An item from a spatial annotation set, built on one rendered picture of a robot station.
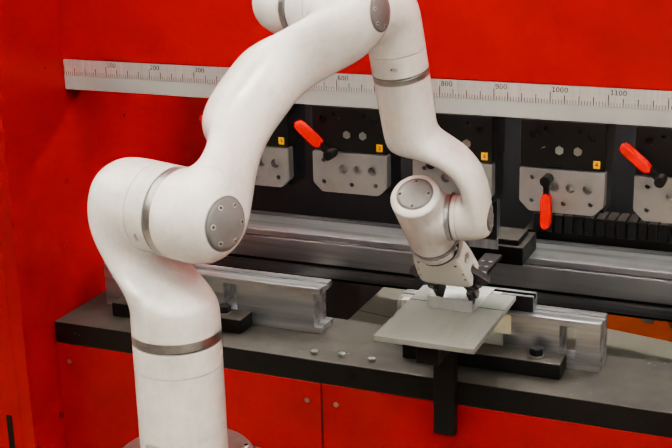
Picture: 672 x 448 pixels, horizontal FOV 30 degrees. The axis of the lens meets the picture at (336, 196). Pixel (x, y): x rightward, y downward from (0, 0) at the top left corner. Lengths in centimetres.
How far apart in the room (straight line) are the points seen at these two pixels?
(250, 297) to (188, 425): 88
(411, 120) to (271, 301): 69
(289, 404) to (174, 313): 84
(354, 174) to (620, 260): 59
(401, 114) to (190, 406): 59
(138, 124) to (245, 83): 120
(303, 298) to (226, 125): 90
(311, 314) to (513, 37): 70
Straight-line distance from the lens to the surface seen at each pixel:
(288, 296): 250
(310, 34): 171
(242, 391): 248
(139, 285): 166
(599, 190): 221
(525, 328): 234
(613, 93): 217
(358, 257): 271
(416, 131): 197
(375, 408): 237
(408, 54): 193
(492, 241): 233
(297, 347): 244
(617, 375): 234
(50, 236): 262
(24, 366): 262
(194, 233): 155
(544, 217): 221
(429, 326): 219
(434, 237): 206
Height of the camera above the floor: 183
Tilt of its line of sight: 16 degrees down
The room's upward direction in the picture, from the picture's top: 2 degrees counter-clockwise
